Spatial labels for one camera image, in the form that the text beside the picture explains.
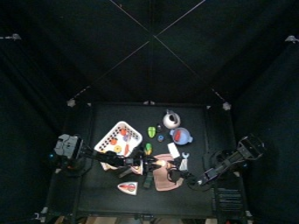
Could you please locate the silver toy tool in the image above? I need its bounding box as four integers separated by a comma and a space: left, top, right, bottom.
178, 158, 189, 172

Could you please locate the black rectangular block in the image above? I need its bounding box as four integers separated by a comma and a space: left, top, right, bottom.
142, 174, 154, 189

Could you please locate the white perforated plastic basket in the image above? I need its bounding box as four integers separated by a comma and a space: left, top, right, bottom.
93, 121, 144, 158

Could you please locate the white toy kettle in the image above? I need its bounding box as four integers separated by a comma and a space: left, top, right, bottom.
162, 109, 182, 130

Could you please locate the blue toy pot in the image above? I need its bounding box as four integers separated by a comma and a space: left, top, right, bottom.
168, 127, 193, 146

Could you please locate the white flat card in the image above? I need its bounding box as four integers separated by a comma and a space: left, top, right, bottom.
165, 142, 181, 159

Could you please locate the white toy pizza slice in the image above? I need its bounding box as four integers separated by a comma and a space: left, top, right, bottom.
116, 181, 138, 196

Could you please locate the grey toy knife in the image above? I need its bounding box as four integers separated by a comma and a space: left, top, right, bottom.
117, 168, 134, 179

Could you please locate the white toy eggshell half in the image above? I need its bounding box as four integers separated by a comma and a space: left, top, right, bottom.
153, 159, 168, 169

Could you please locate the green toy corn cob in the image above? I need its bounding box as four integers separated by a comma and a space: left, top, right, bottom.
144, 143, 154, 156

